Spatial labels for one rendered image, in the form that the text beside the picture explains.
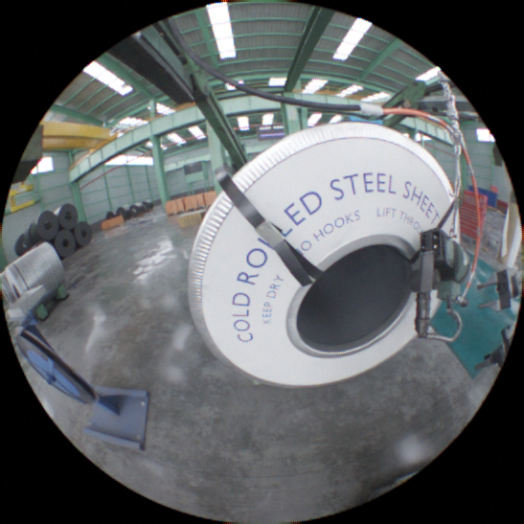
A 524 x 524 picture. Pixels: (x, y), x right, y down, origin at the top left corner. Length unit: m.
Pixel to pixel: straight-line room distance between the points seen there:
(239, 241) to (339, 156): 0.33
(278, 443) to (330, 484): 0.42
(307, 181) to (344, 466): 1.32
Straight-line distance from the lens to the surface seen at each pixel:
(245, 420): 1.29
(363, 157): 0.51
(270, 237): 0.39
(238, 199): 0.40
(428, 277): 0.58
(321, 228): 0.47
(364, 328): 0.95
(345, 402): 1.33
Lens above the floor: 1.22
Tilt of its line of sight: 26 degrees down
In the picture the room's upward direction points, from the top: 8 degrees counter-clockwise
